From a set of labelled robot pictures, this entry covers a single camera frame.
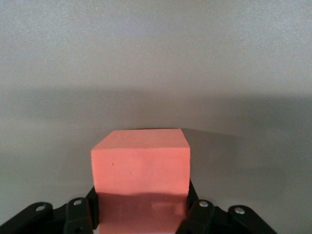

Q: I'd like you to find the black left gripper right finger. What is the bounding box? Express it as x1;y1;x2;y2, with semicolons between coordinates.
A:
175;180;278;234

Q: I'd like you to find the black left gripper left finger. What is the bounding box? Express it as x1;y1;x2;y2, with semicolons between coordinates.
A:
0;186;99;234

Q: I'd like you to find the orange foam cube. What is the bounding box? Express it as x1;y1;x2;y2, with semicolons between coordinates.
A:
90;129;191;234

